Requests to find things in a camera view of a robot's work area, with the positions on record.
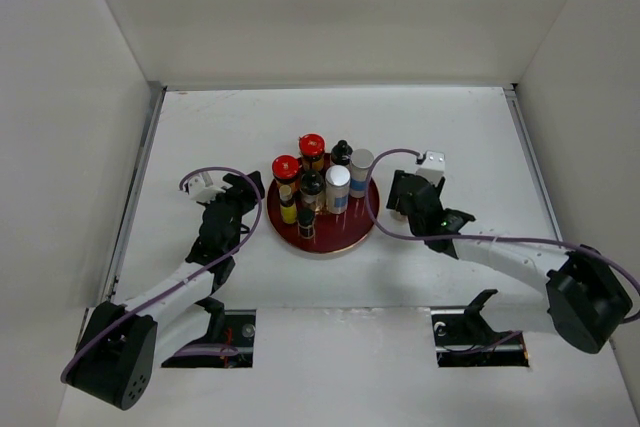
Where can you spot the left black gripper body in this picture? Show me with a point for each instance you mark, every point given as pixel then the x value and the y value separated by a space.
pixel 239 205

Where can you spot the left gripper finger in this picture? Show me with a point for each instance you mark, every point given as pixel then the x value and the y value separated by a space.
pixel 238 185
pixel 256 188

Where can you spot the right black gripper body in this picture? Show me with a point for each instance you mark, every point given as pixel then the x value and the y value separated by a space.
pixel 394 198

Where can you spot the red lid sauce jar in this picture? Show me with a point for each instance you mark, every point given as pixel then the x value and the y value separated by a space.
pixel 312 151
pixel 286 170

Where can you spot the yellow label small bottle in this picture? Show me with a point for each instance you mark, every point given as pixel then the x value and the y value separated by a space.
pixel 288 208

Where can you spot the black cap brown spice bottle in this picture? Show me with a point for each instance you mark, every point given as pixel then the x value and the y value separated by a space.
pixel 312 190

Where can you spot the black cap pepper jar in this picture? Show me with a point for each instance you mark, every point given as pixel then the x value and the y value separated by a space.
pixel 306 223

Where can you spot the blue label silver lid jar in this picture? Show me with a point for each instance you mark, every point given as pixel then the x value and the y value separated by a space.
pixel 361 161

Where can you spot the silver lid spice jar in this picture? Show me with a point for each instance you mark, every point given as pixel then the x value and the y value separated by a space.
pixel 337 179

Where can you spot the black cap white salt bottle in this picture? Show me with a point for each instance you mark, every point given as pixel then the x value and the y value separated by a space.
pixel 340 154

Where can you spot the pink lid spice jar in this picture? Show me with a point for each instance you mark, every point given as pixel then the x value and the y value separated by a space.
pixel 398 216

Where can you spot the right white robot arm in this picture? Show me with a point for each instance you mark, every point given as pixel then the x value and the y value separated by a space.
pixel 584 300

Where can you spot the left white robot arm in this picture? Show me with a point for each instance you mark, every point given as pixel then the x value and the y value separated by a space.
pixel 123 343

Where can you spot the round red lacquer tray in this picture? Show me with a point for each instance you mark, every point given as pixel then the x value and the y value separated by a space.
pixel 333 233

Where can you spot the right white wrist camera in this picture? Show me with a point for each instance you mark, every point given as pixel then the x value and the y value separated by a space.
pixel 432 167

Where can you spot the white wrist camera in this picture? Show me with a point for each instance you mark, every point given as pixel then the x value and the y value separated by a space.
pixel 201 188
pixel 432 167

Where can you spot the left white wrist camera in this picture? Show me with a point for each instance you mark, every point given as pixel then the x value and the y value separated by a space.
pixel 201 188

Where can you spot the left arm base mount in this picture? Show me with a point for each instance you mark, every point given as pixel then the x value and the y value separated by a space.
pixel 228 342

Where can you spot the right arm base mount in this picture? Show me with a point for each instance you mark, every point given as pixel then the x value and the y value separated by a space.
pixel 464 339

